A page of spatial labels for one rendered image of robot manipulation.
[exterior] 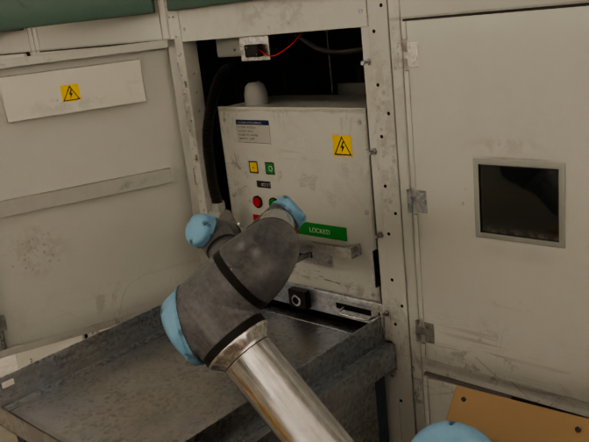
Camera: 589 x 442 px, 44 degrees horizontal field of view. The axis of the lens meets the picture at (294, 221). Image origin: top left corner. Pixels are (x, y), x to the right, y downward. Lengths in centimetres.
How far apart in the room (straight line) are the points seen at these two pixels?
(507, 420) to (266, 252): 50
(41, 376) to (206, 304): 77
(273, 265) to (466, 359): 64
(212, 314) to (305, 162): 77
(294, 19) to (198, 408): 87
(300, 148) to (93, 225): 61
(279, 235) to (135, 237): 96
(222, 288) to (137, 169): 96
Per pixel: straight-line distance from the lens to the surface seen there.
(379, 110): 156
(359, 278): 178
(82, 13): 212
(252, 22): 177
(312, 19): 165
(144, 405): 163
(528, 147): 139
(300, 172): 180
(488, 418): 130
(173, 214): 206
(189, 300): 111
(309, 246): 180
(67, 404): 171
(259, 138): 187
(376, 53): 155
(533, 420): 128
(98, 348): 186
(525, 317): 150
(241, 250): 110
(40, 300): 204
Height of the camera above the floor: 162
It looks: 16 degrees down
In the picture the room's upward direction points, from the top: 6 degrees counter-clockwise
